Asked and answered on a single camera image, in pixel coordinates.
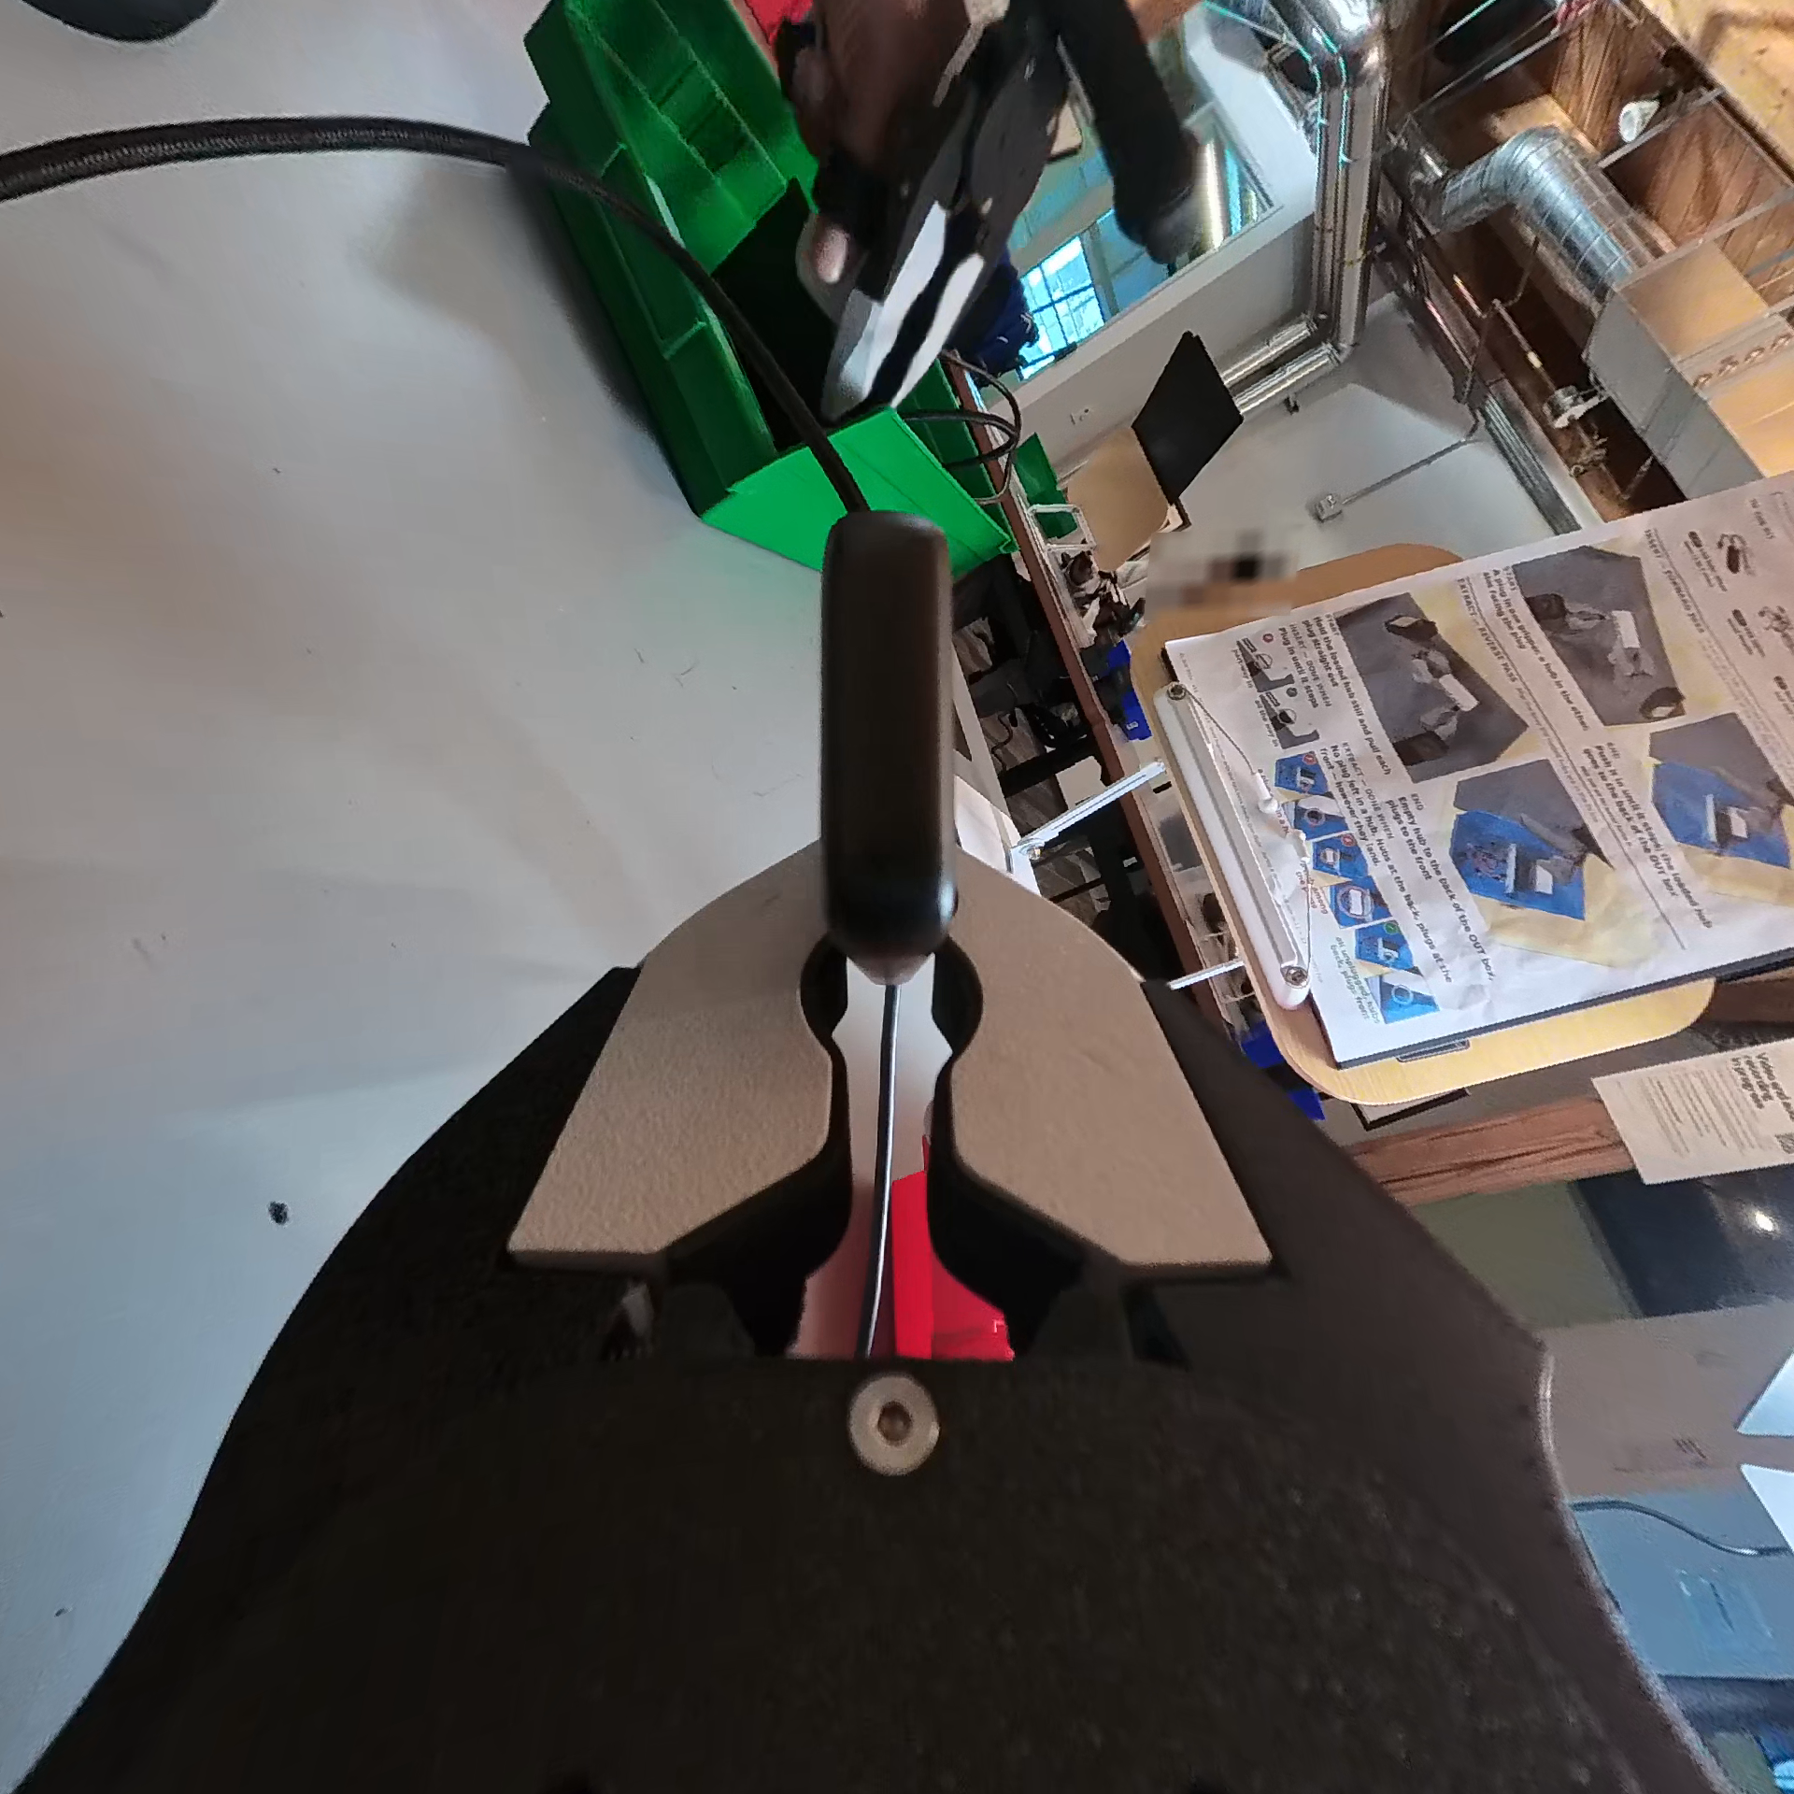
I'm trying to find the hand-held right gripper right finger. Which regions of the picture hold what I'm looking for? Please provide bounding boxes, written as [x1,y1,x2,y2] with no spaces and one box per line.
[924,860,1276,1283]

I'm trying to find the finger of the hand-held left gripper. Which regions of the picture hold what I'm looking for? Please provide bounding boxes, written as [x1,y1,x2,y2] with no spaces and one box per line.
[894,255,992,411]
[820,231,935,424]

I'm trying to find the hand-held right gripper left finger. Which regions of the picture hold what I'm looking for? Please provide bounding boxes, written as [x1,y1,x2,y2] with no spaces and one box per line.
[504,842,856,1272]

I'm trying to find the green plastic bin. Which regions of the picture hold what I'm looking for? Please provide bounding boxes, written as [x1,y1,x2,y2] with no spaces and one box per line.
[525,0,1080,577]

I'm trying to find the red plastic bin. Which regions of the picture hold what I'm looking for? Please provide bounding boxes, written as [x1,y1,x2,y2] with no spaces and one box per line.
[791,1099,1015,1361]

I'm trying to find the black usb hub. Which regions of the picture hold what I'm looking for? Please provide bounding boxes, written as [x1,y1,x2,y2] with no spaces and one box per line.
[820,511,961,1361]

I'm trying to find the black usb cable orange plug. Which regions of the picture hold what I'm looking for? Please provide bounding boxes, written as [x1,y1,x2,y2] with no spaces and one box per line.
[0,116,872,517]

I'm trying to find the person's left hand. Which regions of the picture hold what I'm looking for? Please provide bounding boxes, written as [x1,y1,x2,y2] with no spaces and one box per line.
[787,0,986,284]

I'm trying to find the small green bin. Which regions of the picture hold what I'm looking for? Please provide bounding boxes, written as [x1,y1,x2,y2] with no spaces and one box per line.
[1011,434,1080,541]

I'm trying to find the black flat panel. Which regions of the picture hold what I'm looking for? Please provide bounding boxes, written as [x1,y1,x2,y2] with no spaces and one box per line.
[1131,331,1244,505]

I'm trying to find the wooden poster board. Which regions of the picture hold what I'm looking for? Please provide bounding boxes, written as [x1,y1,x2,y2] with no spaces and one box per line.
[1128,547,1719,1109]

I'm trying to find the instruction poster sheet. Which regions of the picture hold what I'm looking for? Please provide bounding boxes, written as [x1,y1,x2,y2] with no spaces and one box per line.
[1164,475,1794,1067]

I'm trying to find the small paper note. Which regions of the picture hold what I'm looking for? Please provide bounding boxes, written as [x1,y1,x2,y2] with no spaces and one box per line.
[1592,1037,1794,1186]

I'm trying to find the white box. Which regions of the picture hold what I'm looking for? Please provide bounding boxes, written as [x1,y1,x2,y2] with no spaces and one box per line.
[1739,1380,1794,1543]

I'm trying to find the black wrist rest pad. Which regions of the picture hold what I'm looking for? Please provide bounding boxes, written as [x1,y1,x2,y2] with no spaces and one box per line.
[20,0,217,40]

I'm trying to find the silver duct pipes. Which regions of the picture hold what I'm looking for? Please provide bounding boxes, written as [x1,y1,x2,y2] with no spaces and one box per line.
[1220,0,1654,407]

